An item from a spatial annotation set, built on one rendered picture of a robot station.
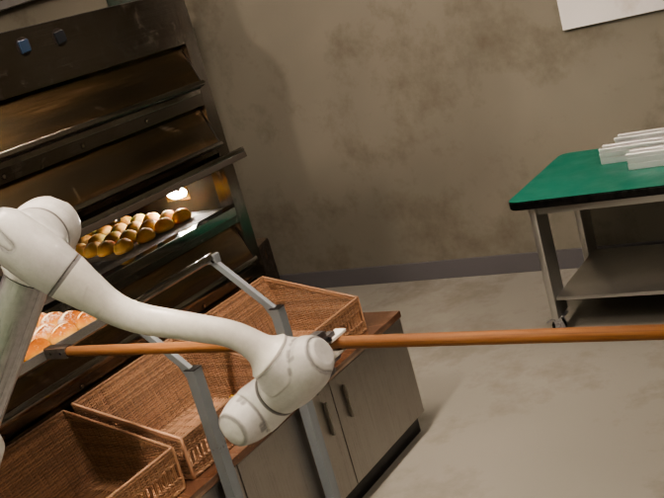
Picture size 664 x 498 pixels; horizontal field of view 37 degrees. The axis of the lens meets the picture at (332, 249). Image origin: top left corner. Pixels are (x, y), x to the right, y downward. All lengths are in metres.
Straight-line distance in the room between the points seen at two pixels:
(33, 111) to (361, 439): 1.76
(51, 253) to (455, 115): 4.34
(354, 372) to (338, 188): 2.76
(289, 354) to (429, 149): 4.37
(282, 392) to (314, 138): 4.71
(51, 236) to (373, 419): 2.35
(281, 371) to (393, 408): 2.36
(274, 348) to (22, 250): 0.51
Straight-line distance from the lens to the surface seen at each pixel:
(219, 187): 4.30
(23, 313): 2.18
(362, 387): 4.02
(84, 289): 1.97
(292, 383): 1.90
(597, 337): 2.01
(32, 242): 1.96
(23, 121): 3.57
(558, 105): 5.83
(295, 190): 6.74
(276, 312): 3.50
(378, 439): 4.13
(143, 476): 3.16
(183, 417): 3.82
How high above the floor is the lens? 1.98
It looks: 15 degrees down
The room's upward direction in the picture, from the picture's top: 16 degrees counter-clockwise
